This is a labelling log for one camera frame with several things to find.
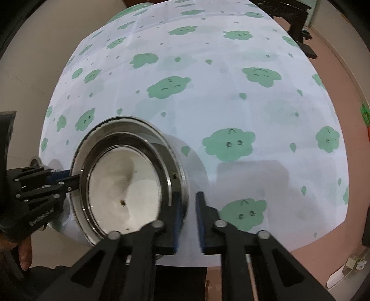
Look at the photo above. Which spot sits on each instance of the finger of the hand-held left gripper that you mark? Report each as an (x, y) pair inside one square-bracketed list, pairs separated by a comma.
[(59, 176), (68, 185)]

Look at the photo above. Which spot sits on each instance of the small green object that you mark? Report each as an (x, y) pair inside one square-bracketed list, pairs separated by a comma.
[(365, 114)]

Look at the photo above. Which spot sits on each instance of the dark wooden table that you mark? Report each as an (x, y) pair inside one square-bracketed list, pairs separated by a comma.
[(289, 13)]

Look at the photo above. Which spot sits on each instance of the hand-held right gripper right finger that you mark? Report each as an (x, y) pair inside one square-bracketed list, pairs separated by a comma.
[(201, 222)]

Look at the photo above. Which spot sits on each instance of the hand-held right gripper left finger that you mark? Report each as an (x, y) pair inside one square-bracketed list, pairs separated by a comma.
[(178, 220)]

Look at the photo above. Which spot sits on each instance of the large steel bowl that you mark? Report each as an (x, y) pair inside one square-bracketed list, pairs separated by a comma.
[(75, 211), (150, 144)]

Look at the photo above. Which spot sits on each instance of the person's left hand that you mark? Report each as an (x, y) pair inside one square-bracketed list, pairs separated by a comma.
[(25, 251)]

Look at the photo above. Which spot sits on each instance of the white plastic object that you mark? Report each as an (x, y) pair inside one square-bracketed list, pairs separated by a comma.
[(351, 262)]

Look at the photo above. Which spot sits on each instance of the table with cloud tablecloth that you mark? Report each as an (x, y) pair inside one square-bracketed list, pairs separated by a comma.
[(231, 101)]

